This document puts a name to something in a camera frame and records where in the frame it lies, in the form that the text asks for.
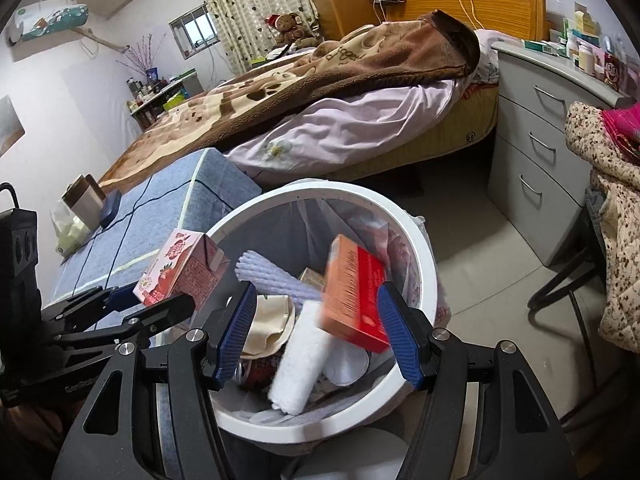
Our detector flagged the green white tissue pack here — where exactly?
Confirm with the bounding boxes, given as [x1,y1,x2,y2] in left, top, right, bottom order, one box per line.
[50,200,91,256]

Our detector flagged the black metal chair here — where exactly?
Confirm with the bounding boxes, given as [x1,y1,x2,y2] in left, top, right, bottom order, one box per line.
[527,195,640,421]

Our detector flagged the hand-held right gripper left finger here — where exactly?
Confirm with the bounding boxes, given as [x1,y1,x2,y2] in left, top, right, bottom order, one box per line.
[55,281,257,480]

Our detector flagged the yellow bed base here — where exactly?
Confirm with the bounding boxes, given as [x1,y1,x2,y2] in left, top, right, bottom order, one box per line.
[345,82,501,183]

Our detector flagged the translucent bin liner bag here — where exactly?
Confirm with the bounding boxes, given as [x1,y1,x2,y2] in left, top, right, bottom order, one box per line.
[215,195,453,426]

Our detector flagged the beige medicine box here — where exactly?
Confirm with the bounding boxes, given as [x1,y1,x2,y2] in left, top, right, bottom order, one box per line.
[299,267,328,291]

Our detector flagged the red box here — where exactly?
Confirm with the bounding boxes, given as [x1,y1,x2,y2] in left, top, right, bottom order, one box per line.
[317,234,392,353]

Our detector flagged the wooden bed headboard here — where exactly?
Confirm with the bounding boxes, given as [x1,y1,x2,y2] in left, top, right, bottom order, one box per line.
[405,0,547,43]

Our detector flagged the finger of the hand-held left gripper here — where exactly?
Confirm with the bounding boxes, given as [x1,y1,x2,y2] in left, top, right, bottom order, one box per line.
[50,293,196,348]
[42,284,138,333]

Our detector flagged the purple foam net sleeve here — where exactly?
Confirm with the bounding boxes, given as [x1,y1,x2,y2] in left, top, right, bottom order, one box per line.
[234,250,328,306]

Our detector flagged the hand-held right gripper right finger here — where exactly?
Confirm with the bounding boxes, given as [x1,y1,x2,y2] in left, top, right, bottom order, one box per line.
[377,281,581,480]

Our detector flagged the small barred window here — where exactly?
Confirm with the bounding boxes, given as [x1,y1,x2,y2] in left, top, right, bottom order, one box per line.
[168,4,221,58]

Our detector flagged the pale pink bed sheet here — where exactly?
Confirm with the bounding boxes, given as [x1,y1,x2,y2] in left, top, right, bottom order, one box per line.
[222,29,501,183]

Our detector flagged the silver wall poster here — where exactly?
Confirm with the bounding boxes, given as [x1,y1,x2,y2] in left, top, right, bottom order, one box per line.
[0,94,26,158]

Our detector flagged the green white medicine box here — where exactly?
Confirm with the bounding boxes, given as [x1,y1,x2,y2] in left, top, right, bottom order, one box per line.
[522,39,568,57]

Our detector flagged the white wrapped pipe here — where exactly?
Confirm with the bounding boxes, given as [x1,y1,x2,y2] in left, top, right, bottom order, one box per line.
[70,27,136,56]

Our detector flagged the floral quilted cloth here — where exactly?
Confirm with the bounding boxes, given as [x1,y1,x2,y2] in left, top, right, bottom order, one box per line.
[565,101,640,353]

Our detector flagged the heart print curtain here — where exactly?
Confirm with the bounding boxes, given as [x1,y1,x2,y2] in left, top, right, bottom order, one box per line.
[190,0,321,75]

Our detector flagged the brown teddy bear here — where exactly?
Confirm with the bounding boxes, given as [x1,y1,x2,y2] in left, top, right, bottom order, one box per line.
[266,11,321,48]

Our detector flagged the white towel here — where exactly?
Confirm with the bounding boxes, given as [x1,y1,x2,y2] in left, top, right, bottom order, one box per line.
[270,300,333,415]

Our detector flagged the brown printed blanket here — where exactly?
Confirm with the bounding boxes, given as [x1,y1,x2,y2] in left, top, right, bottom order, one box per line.
[97,9,482,186]

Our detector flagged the brown white thermos mug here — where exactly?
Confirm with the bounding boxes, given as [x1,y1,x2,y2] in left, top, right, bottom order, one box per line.
[61,174,107,231]

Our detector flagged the white round bin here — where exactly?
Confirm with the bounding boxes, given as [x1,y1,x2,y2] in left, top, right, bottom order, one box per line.
[205,181,441,445]

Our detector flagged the person's left hand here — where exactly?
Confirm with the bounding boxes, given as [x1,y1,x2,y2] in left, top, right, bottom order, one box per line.
[0,397,76,453]

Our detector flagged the blue checked table cloth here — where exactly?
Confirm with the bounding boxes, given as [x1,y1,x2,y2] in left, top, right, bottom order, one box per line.
[42,147,263,321]

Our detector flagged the white cloth pouch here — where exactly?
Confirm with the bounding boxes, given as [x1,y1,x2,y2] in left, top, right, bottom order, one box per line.
[240,294,296,358]

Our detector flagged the pink strawberry milk carton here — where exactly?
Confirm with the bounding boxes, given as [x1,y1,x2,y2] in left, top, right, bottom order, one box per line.
[132,228,231,313]

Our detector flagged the pink metal can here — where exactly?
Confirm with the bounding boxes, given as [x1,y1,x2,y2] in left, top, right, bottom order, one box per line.
[235,355,278,391]

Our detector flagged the cluttered dressing table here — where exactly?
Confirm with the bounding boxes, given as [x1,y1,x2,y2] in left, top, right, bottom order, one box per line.
[127,70,203,131]

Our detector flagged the grey drawer cabinet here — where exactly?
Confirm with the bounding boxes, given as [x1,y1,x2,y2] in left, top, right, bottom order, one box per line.
[487,40,633,268]

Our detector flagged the dark blue glasses case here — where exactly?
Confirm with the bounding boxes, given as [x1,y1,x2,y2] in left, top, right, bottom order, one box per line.
[99,190,123,228]

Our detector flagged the covered air conditioner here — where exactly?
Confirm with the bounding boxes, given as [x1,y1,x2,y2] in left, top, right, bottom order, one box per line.
[6,1,90,47]

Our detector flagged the pink blossom branches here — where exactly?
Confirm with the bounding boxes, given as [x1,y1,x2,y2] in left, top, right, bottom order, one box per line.
[116,34,168,73]

